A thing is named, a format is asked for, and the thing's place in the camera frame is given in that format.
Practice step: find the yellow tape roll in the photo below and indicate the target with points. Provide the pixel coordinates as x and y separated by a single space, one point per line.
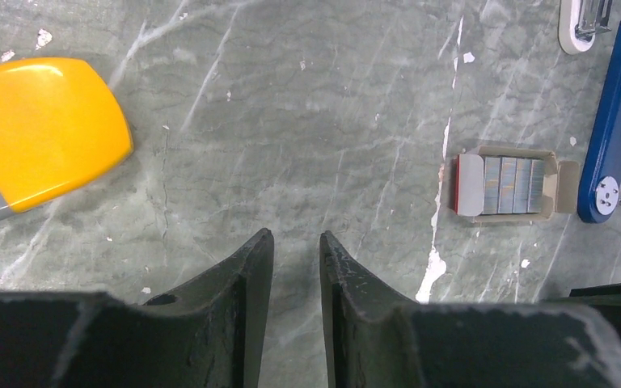
60 128

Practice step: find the grey staple strips tray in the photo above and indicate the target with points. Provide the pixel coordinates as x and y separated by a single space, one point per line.
493 184

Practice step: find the small white stapler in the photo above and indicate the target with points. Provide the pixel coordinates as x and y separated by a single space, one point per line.
580 21

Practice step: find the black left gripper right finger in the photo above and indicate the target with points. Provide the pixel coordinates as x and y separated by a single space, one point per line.
376 337

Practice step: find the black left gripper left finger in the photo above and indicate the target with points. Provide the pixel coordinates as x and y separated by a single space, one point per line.
207 332

